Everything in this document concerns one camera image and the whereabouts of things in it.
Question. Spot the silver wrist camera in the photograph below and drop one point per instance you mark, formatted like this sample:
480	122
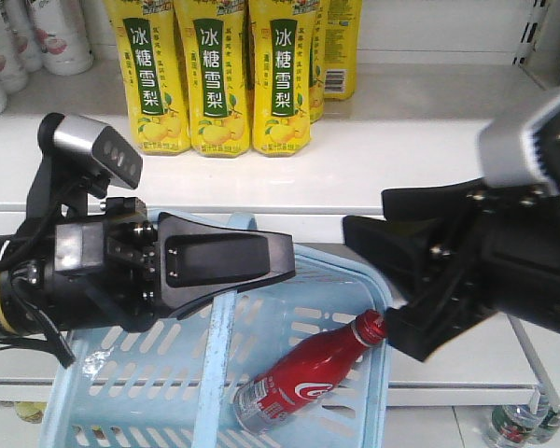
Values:
91	147
521	147

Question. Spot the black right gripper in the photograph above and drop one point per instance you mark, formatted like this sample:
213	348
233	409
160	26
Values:
453	276

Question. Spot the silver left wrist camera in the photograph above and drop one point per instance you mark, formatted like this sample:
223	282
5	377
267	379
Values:
91	147

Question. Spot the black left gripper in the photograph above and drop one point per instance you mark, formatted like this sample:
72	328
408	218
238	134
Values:
101	271

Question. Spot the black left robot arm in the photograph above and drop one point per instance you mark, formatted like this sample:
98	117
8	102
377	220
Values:
24	319

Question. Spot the light blue plastic basket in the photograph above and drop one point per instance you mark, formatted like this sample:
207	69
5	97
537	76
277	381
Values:
173	386

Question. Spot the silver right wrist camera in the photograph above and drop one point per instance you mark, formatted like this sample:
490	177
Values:
521	147

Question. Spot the yellow pear drink bottle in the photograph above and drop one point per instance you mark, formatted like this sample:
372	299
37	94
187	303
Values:
213	39
282	35
341	39
152	74

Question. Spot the clear green label bottles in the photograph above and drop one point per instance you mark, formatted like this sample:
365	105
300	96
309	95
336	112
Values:
516	425

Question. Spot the red aluminium coke bottle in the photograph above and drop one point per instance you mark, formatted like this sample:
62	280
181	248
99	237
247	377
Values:
311	369

